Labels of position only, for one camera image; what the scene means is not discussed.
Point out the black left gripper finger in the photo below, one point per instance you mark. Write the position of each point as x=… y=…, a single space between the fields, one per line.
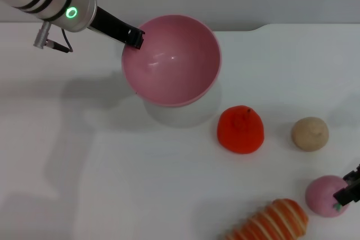
x=135 y=39

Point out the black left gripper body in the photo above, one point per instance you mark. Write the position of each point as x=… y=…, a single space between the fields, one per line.
x=109 y=25

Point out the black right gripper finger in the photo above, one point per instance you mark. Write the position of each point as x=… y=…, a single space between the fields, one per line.
x=353 y=174
x=347 y=195

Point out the pink toy peach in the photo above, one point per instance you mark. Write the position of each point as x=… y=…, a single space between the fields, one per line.
x=320 y=195

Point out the pink plastic bowl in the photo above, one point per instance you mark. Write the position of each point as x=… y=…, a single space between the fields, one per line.
x=174 y=60

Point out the beige toy bun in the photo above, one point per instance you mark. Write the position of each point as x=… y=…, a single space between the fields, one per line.
x=309 y=136

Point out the orange striped toy bread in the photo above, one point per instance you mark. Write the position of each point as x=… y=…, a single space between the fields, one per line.
x=270 y=220

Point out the red orange toy fruit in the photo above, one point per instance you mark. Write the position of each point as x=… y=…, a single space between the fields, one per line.
x=240 y=136

